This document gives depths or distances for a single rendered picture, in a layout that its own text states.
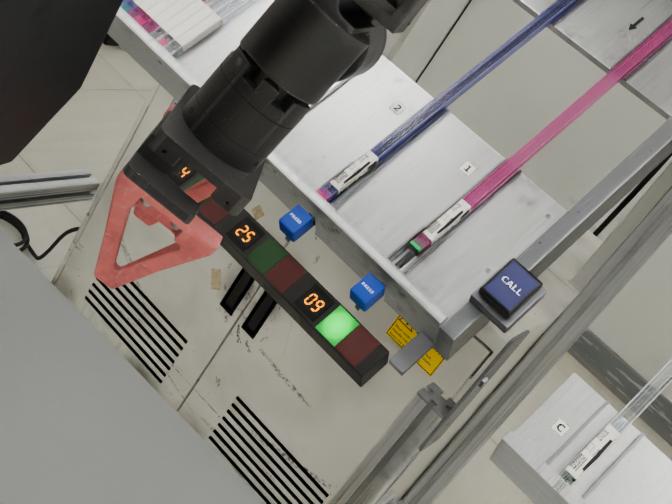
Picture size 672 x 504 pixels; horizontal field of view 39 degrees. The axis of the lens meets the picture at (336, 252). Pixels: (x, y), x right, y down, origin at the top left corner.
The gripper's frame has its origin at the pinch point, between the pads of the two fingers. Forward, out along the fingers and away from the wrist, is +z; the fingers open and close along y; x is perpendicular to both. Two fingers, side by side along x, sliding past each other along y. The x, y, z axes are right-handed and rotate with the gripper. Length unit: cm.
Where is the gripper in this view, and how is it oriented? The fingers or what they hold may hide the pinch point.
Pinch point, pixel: (131, 239)
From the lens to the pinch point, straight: 62.1
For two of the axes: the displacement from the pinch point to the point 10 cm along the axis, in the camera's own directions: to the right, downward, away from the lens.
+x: 7.5, 6.2, 2.4
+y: -0.5, 4.1, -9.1
